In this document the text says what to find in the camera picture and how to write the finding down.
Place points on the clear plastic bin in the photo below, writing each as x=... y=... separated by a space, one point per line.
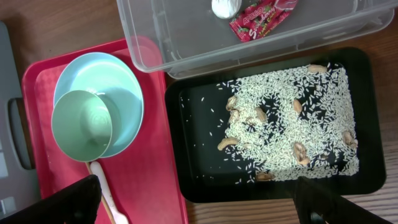
x=186 y=38

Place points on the mint green bowl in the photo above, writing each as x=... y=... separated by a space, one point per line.
x=82 y=126

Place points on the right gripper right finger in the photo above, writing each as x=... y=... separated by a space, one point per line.
x=317 y=204

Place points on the grey dishwasher rack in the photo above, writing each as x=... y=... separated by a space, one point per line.
x=19 y=181

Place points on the rice and nut scraps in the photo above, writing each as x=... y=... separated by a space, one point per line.
x=291 y=123

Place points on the light blue plate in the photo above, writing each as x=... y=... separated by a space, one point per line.
x=113 y=81

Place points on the black waste tray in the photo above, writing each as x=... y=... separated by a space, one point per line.
x=205 y=174

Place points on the red snack wrapper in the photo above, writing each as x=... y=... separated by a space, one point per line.
x=257 y=20

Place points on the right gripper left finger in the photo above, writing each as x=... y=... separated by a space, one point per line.
x=77 y=203

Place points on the white plastic fork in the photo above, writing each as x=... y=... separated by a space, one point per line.
x=114 y=215

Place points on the white tissue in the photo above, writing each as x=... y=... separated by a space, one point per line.
x=225 y=9

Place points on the red plastic tray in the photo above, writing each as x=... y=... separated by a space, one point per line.
x=142 y=178

